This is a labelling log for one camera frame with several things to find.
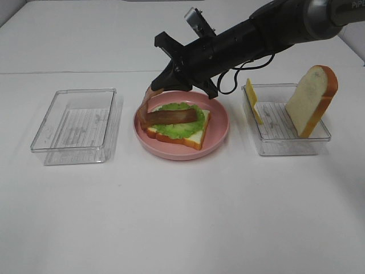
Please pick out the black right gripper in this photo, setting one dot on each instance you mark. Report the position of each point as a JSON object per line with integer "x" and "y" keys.
{"x": 206, "y": 58}

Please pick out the green lettuce leaf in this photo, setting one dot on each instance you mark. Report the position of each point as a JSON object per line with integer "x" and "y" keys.
{"x": 182, "y": 130}

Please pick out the bread slice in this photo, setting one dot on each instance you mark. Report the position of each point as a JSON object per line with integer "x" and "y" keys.
{"x": 311, "y": 99}
{"x": 196, "y": 138}

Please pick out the yellow cheese slice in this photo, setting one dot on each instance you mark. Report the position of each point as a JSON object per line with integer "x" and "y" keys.
{"x": 252, "y": 98}

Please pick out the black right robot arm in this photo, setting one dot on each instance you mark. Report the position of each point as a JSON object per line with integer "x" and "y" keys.
{"x": 271, "y": 29}

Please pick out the pink round plate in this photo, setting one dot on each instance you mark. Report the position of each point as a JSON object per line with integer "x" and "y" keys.
{"x": 184, "y": 149}

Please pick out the clear left plastic tray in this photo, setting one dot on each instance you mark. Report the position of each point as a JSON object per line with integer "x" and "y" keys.
{"x": 79, "y": 127}

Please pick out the clear plastic tray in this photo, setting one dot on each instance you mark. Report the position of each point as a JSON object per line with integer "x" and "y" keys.
{"x": 79, "y": 127}
{"x": 271, "y": 127}

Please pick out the clear right plastic tray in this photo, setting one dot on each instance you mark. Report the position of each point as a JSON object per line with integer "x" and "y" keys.
{"x": 271, "y": 127}

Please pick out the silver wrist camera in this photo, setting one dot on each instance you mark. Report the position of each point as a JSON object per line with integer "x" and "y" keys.
{"x": 198, "y": 23}

